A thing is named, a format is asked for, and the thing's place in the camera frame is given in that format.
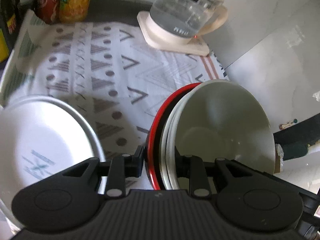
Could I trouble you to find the white plate Bakery print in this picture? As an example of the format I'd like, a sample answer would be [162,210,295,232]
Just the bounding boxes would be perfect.
[1,95,106,226]

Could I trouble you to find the cardboard boxes on floor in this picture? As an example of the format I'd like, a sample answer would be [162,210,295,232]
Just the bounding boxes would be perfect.
[274,144,284,174]

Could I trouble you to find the dark green sofa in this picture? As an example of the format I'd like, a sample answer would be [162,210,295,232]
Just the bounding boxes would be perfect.
[273,114,319,161]

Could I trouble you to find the orange juice bottle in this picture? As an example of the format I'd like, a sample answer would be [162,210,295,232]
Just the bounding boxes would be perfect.
[58,0,94,23]

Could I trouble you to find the red bowl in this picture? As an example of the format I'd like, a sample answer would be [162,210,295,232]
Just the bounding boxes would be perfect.
[145,82,201,190]

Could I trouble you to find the large cream ceramic bowl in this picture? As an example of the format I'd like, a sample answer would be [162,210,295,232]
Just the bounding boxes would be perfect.
[169,80,276,174]

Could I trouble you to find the dark soy sauce jug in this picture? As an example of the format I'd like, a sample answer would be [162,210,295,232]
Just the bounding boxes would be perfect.
[0,0,22,65]

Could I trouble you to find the glass electric kettle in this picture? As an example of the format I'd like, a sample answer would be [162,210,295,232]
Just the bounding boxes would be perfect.
[150,0,228,38]

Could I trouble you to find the cream kettle base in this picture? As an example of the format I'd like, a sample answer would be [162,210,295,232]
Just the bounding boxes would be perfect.
[137,11,209,56]

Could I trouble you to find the white ribbed small bowl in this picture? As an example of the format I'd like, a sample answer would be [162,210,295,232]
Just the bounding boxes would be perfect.
[159,88,195,190]

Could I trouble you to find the patterned white table cloth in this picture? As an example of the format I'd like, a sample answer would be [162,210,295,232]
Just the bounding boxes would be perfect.
[0,10,227,190]

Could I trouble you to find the black gripper DAS label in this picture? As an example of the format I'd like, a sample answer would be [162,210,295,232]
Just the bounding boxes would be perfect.
[224,158,320,240]

